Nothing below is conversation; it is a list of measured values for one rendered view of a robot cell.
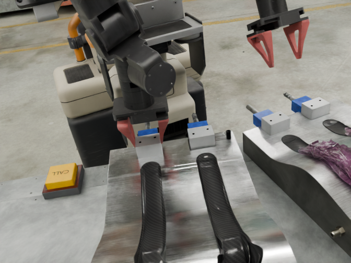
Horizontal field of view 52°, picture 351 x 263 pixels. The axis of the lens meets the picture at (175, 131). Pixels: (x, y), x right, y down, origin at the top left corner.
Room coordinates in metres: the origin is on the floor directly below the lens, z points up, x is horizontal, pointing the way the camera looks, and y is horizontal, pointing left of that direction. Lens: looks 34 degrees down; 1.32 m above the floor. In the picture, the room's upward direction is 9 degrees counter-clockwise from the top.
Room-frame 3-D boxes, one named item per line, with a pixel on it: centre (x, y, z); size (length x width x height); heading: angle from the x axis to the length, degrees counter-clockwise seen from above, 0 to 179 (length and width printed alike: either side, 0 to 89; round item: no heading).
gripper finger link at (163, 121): (0.59, 0.04, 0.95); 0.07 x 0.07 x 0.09; 1
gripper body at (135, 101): (0.59, 0.06, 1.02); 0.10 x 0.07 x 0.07; 91
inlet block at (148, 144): (0.63, 0.06, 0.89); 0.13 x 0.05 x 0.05; 1
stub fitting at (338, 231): (0.36, -0.23, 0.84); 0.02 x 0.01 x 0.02; 108
